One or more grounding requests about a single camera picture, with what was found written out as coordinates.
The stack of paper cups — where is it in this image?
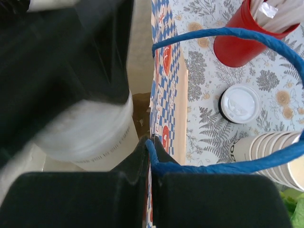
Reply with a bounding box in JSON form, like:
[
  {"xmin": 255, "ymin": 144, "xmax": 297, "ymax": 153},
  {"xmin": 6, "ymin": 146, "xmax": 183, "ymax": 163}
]
[{"xmin": 228, "ymin": 132, "xmax": 304, "ymax": 191}]

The cardboard cup carrier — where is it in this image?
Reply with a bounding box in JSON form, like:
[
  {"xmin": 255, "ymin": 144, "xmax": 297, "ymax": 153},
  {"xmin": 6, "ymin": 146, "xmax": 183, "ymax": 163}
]
[{"xmin": 133, "ymin": 93, "xmax": 151, "ymax": 139}]

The stack of white lids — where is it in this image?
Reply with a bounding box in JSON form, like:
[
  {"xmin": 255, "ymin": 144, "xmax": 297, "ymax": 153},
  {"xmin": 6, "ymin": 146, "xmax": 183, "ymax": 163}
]
[{"xmin": 218, "ymin": 84, "xmax": 261, "ymax": 124}]

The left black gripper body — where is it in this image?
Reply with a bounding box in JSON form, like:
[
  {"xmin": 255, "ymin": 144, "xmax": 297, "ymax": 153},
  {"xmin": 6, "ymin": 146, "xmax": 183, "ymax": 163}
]
[{"xmin": 0, "ymin": 0, "xmax": 133, "ymax": 166}]

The blue checkered paper bag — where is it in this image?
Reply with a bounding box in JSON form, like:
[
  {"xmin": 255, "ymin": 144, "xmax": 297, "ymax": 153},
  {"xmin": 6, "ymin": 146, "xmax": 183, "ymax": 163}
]
[{"xmin": 0, "ymin": 0, "xmax": 304, "ymax": 228}]

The red straw holder cup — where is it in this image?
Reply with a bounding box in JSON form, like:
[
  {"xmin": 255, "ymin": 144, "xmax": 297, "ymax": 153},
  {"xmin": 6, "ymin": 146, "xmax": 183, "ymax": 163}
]
[{"xmin": 213, "ymin": 0, "xmax": 300, "ymax": 67}]

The white paper coffee cup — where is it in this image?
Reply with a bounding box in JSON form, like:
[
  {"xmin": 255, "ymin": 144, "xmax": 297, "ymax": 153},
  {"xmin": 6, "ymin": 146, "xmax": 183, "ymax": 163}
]
[{"xmin": 71, "ymin": 93, "xmax": 139, "ymax": 171}]

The white cup lid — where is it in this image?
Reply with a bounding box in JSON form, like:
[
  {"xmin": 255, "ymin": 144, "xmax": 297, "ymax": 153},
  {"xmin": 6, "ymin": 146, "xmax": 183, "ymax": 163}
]
[{"xmin": 34, "ymin": 95, "xmax": 133, "ymax": 164}]

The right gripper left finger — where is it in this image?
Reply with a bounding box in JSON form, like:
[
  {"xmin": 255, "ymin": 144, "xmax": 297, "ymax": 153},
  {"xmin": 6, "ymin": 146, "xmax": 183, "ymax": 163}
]
[{"xmin": 0, "ymin": 137, "xmax": 149, "ymax": 228}]

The toy napa cabbage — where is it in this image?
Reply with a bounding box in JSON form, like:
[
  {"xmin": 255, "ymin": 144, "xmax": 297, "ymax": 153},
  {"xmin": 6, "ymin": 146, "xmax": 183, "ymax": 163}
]
[{"xmin": 280, "ymin": 189, "xmax": 304, "ymax": 228}]

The white wrapped straws bundle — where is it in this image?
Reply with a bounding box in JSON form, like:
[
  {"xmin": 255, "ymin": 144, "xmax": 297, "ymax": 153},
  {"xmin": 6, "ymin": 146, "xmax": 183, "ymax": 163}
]
[{"xmin": 249, "ymin": 0, "xmax": 304, "ymax": 33}]

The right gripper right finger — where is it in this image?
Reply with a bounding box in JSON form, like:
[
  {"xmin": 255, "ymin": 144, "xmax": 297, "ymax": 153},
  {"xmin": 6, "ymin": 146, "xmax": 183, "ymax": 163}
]
[{"xmin": 152, "ymin": 134, "xmax": 293, "ymax": 228}]

